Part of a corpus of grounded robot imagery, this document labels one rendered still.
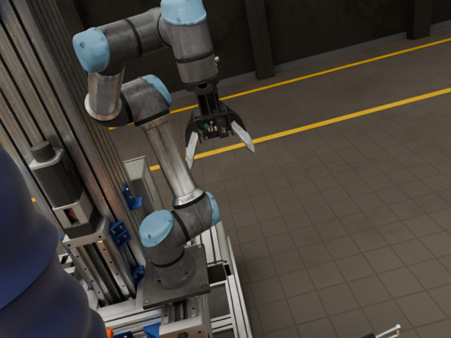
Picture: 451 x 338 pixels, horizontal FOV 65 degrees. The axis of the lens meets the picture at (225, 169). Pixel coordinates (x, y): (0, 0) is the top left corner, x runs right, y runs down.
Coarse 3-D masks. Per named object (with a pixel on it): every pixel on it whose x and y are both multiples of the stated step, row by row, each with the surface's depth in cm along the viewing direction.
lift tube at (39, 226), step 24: (0, 144) 50; (0, 168) 46; (0, 192) 45; (24, 192) 50; (0, 216) 44; (24, 216) 48; (0, 240) 44; (24, 240) 48; (48, 240) 53; (0, 264) 45; (24, 264) 48; (0, 288) 45; (24, 288) 47
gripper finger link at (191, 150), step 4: (192, 132) 77; (192, 136) 77; (196, 136) 76; (200, 136) 77; (192, 140) 78; (196, 140) 76; (188, 144) 78; (192, 144) 78; (196, 144) 78; (188, 148) 78; (192, 148) 77; (196, 148) 79; (188, 152) 79; (192, 152) 75; (196, 152) 79; (188, 156) 79; (192, 156) 75; (188, 160) 80; (192, 160) 80; (188, 164) 80; (192, 164) 81
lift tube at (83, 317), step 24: (48, 264) 53; (48, 288) 53; (72, 288) 59; (0, 312) 46; (24, 312) 49; (48, 312) 53; (72, 312) 57; (96, 312) 68; (0, 336) 48; (24, 336) 50; (48, 336) 52; (72, 336) 56; (96, 336) 63
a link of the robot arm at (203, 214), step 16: (144, 80) 106; (160, 80) 107; (128, 96) 102; (144, 96) 104; (160, 96) 107; (128, 112) 103; (144, 112) 105; (160, 112) 107; (144, 128) 108; (160, 128) 108; (160, 144) 109; (176, 144) 112; (160, 160) 111; (176, 160) 111; (176, 176) 112; (192, 176) 116; (176, 192) 114; (192, 192) 114; (208, 192) 120; (176, 208) 115; (192, 208) 113; (208, 208) 116; (192, 224) 113; (208, 224) 116
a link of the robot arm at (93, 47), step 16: (96, 32) 65; (112, 32) 65; (128, 32) 66; (80, 48) 64; (96, 48) 64; (112, 48) 65; (128, 48) 67; (96, 64) 65; (112, 64) 68; (96, 80) 76; (112, 80) 75; (96, 96) 84; (112, 96) 84; (96, 112) 94; (112, 112) 96
